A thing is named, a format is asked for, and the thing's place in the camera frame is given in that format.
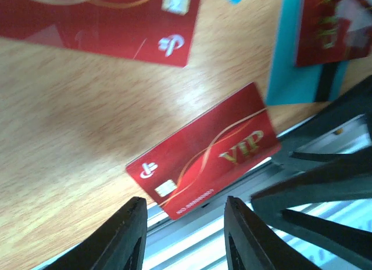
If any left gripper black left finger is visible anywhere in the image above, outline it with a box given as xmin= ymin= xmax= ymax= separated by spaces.
xmin=45 ymin=197 xmax=148 ymax=270

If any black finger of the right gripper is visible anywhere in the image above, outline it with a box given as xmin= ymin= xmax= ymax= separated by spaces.
xmin=272 ymin=76 xmax=371 ymax=171
xmin=250 ymin=162 xmax=372 ymax=258

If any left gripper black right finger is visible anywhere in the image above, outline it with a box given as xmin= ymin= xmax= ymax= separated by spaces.
xmin=224 ymin=196 xmax=319 ymax=270

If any red vip card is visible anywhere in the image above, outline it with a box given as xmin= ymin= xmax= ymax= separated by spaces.
xmin=1 ymin=0 xmax=200 ymax=67
xmin=126 ymin=83 xmax=280 ymax=219

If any teal card stripe bottom centre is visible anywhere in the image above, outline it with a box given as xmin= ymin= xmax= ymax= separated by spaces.
xmin=266 ymin=0 xmax=351 ymax=106

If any red chip card bottom centre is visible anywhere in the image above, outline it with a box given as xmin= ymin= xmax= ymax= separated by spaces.
xmin=296 ymin=0 xmax=371 ymax=66

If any aluminium rail frame front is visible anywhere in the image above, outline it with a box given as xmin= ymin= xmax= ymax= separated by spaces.
xmin=224 ymin=111 xmax=371 ymax=269

